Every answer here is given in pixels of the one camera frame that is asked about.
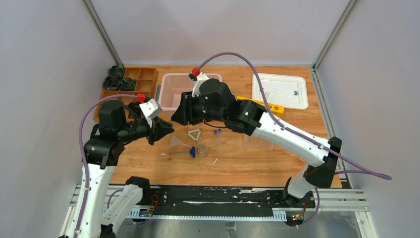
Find small glass jar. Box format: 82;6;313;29
196;144;208;158

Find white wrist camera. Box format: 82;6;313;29
189;72;209;97
139;99;162;128

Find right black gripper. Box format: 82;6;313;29
171;90;226;126

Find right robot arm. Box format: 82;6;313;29
171;79;342;207

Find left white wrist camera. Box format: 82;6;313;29
139;99;162;128

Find clear plastic funnel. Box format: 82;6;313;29
169;135;192;147

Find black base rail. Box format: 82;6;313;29
137;185;316;218

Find wooden compartment tray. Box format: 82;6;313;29
100;66;158;106

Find white plastic lid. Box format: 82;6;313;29
259;73;309;110

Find clear well plate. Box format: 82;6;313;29
243;134;273;151

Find yellow test tube rack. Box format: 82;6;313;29
236;96;285;117

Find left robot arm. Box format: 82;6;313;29
63;99;174;238

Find pink plastic bin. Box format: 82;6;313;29
156;72;224;113

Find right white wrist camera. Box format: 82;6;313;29
189;72;209;97

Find clay pipe triangle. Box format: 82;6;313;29
187;128;202;142

